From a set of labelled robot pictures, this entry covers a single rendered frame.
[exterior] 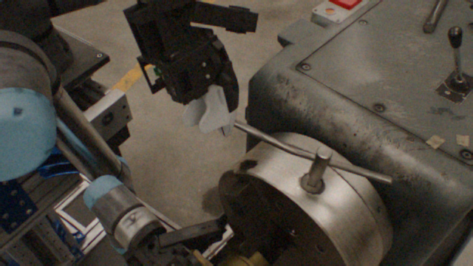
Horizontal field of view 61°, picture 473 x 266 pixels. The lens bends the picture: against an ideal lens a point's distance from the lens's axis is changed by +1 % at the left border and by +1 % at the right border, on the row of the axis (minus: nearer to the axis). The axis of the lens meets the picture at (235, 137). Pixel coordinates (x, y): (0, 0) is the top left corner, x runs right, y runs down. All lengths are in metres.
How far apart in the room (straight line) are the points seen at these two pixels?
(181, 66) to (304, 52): 0.43
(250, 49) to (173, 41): 2.45
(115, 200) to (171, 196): 1.35
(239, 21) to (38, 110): 0.27
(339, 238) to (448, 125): 0.28
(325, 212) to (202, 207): 1.45
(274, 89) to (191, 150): 1.52
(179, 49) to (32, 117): 0.19
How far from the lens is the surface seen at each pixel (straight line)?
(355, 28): 0.93
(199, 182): 2.12
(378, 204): 0.69
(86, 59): 1.02
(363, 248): 0.68
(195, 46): 0.47
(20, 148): 0.55
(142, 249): 0.72
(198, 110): 0.54
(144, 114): 2.49
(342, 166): 0.58
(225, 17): 0.50
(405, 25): 0.97
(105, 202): 0.76
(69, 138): 0.77
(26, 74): 0.57
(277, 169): 0.65
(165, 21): 0.45
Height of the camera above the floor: 1.76
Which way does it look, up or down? 50 degrees down
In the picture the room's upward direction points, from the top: straight up
